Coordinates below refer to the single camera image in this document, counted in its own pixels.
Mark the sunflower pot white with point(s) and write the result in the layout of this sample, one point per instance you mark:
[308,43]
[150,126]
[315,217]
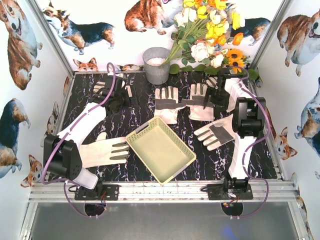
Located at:
[236,59]

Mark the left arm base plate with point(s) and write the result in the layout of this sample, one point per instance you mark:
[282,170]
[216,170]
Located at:
[108,192]

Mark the pale green storage basket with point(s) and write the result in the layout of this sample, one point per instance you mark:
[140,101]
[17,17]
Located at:
[160,149]

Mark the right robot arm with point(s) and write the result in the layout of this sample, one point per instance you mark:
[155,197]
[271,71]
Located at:
[243,126]

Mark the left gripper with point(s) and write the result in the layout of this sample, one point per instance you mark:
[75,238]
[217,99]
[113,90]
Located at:
[125,91]

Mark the white grey-palm glove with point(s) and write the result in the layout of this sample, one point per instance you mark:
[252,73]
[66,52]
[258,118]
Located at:
[196,103]

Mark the grey bucket with gravel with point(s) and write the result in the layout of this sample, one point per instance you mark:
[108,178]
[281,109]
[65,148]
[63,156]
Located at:
[155,65]

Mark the artificial flower bouquet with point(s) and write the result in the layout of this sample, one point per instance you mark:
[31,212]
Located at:
[203,28]

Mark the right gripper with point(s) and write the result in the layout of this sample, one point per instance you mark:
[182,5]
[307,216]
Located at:
[214,93]

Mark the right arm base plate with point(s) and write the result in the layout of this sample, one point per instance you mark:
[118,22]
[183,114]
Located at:
[231,188]

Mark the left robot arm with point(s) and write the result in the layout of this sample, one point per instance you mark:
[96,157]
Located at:
[65,154]

